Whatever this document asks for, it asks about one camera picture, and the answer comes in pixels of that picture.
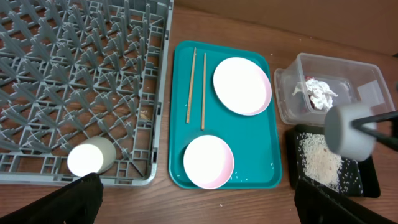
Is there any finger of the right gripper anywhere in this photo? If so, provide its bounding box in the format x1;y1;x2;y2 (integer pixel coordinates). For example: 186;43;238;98
351;111;398;127
353;124;397;149

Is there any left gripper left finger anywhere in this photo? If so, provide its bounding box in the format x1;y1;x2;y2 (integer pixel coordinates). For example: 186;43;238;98
1;173;103;224

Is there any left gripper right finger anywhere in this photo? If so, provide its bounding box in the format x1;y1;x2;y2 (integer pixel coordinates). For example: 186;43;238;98
294;178;394;224

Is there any grey bowl with rice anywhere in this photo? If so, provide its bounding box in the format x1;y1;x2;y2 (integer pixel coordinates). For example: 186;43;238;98
324;103;376;162

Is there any white napkin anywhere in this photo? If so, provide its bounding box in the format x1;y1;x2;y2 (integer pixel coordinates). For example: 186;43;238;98
311;78;338;111

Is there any white paper cup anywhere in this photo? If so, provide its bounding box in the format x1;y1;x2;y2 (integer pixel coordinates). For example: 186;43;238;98
67;136;116;177

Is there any red snack wrapper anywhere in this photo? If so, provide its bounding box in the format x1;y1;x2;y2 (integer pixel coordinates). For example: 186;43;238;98
300;76;315;109

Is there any pink shallow bowl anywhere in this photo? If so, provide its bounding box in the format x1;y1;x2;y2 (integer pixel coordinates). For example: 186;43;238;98
183;135;234;189

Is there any white round plate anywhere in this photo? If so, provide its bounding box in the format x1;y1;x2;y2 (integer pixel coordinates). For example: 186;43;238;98
213;57;272;116

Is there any wooden chopstick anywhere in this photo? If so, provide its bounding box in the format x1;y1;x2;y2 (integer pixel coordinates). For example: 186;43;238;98
201;53;206;131
186;47;197;124

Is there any grey dishwasher rack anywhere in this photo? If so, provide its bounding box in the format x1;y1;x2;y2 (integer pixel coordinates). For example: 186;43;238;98
1;0;174;187

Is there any spilled white rice pile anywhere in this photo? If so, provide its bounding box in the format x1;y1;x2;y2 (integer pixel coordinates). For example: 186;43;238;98
297;133;363;196

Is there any black rectangular tray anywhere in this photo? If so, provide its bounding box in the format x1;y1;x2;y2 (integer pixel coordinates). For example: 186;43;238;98
285;124;381;198

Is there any clear plastic bin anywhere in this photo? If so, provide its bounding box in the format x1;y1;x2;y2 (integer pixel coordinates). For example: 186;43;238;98
274;53;395;126

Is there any teal serving tray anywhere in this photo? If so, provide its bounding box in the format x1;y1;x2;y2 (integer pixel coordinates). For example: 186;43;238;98
169;40;283;189

